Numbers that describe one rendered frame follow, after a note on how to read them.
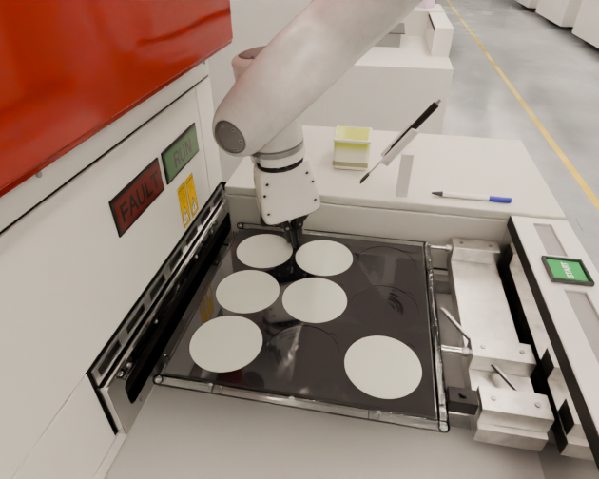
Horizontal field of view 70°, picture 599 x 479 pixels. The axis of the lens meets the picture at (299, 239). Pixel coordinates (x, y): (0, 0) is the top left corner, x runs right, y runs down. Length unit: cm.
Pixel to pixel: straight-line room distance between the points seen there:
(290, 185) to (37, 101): 42
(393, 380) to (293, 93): 37
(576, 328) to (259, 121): 47
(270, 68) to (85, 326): 35
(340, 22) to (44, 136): 32
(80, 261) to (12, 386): 13
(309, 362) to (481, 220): 42
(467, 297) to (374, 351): 21
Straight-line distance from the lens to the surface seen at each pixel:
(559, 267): 74
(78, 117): 39
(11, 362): 45
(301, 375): 58
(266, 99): 52
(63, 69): 38
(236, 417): 65
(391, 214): 82
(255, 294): 69
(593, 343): 65
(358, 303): 67
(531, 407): 61
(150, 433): 66
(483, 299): 76
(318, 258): 75
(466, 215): 83
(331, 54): 53
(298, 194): 70
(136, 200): 56
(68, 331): 50
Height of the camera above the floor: 137
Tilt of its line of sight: 36 degrees down
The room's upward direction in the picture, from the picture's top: straight up
